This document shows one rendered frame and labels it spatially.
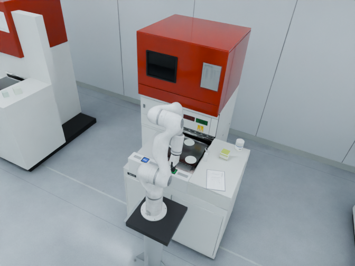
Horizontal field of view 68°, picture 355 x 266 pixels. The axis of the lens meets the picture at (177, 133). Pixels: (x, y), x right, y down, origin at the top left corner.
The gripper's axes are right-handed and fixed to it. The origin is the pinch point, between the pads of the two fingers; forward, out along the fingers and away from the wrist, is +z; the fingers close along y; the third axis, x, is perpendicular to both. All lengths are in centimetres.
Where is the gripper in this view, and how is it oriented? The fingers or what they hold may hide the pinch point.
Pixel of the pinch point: (173, 169)
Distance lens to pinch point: 211.4
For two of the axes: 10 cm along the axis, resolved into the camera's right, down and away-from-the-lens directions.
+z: -1.5, 8.9, 4.4
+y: -4.1, 3.4, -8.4
